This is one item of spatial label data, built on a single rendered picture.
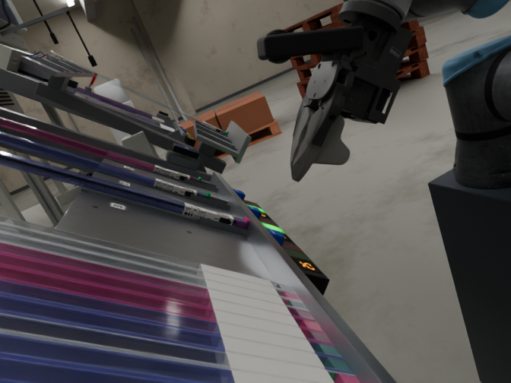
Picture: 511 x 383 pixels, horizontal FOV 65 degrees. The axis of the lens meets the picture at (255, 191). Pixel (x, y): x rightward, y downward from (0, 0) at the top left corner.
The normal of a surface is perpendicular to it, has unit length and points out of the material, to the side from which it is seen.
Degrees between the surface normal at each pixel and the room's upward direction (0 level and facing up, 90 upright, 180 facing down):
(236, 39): 90
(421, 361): 0
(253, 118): 90
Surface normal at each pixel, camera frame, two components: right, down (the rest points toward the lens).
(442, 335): -0.36, -0.88
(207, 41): 0.34, 0.18
